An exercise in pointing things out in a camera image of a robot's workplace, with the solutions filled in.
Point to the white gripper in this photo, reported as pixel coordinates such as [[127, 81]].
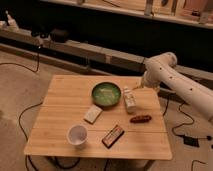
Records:
[[129, 100]]

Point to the green ceramic bowl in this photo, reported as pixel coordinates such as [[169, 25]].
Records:
[[106, 94]]

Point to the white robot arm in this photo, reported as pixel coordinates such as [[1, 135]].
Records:
[[160, 68]]

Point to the brown sausage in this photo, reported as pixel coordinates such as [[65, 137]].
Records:
[[141, 119]]

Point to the white soap bar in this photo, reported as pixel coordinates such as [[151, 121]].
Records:
[[92, 114]]

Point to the dark chocolate bar box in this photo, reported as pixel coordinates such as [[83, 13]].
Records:
[[112, 136]]

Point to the white paper cup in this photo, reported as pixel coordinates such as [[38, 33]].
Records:
[[77, 136]]

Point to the black power adapter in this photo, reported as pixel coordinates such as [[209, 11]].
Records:
[[191, 141]]

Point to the black box on ledge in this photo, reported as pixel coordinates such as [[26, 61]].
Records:
[[59, 35]]

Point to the white spray bottle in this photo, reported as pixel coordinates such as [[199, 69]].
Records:
[[12, 22]]

